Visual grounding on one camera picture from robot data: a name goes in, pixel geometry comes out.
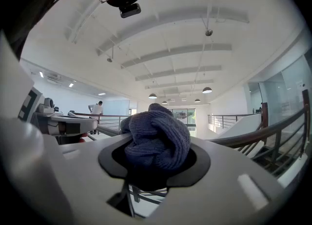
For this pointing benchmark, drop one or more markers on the brown wooden stair balustrade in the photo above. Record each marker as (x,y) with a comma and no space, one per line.
(264,115)

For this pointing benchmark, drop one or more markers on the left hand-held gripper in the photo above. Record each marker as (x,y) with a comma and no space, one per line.
(31,102)

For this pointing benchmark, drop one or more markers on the black metal balcony railing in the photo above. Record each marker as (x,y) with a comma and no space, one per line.
(112,116)
(213,121)

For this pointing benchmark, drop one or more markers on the glass office partition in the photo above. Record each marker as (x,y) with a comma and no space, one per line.
(280,92)

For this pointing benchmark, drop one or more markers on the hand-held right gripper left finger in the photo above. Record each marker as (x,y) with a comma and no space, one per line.
(85,175)

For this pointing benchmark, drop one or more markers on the round metal ceiling fixture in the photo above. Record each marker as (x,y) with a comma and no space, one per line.
(208,32)
(109,60)

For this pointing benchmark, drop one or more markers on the white ceiling air conditioner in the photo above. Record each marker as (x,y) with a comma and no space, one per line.
(53,79)

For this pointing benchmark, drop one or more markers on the brown wooden staircase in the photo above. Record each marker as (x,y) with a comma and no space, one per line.
(268,160)

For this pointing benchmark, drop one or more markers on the dark wooden handrail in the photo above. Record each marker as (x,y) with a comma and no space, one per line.
(287,121)

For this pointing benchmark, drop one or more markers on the black head-worn camera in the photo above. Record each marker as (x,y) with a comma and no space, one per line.
(130,11)

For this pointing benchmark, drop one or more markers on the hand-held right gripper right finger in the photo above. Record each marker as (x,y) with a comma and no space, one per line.
(219,190)

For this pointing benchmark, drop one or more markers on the dark blue cloth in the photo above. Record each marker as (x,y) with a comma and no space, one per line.
(156,141)

